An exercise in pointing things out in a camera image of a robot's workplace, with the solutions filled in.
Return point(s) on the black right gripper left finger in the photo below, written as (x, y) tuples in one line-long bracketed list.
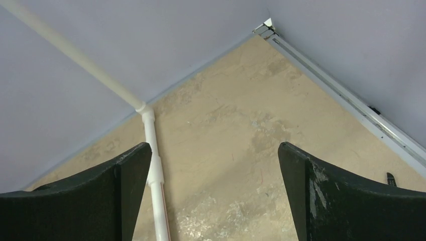
[(99, 203)]

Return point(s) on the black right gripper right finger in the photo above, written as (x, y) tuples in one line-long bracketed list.
[(331, 203)]

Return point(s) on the white PVC pipe frame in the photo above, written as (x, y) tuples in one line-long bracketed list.
[(155, 179)]

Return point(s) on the aluminium table edge rail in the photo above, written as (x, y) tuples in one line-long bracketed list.
[(398, 141)]

